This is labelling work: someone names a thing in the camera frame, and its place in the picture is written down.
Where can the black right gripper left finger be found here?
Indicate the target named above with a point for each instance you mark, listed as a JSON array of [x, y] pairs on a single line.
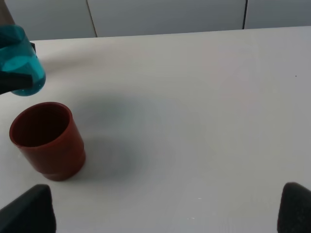
[[32, 212]]

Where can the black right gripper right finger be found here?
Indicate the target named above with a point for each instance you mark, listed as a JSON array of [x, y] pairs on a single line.
[[294, 214]]

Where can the teal translucent plastic cup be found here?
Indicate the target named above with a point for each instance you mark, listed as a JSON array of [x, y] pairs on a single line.
[[18, 56]]

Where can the red plastic cup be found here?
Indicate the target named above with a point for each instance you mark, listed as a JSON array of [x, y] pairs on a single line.
[[48, 137]]

